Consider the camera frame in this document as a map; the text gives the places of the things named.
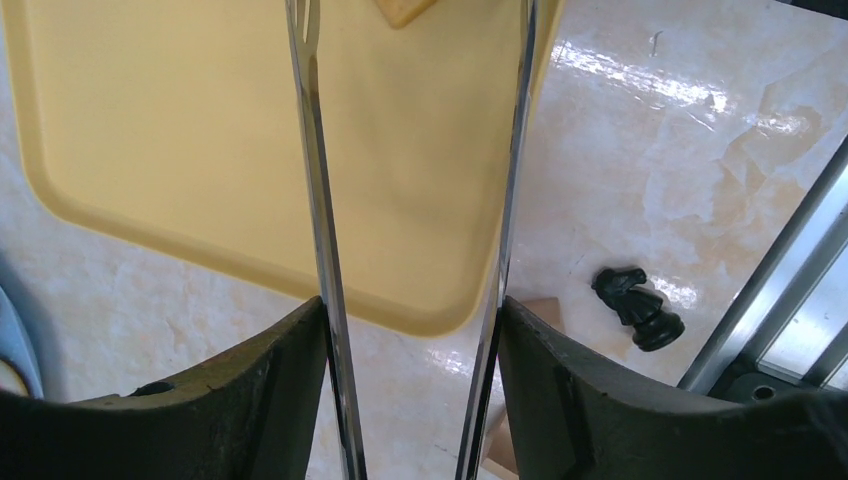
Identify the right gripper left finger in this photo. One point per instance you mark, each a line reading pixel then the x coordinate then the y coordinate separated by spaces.
pixel 246 413

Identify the small black block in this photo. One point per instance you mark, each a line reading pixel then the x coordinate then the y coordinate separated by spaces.
pixel 642 310

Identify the metal tongs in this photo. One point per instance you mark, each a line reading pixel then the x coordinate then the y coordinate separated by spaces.
pixel 413 140

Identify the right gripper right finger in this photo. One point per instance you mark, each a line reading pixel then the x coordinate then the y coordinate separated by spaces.
pixel 575 414

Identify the yellow serving tray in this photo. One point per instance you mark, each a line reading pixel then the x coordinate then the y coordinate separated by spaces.
pixel 170 124

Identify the blue three-tier cake stand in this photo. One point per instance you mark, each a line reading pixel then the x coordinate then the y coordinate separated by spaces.
pixel 20 372

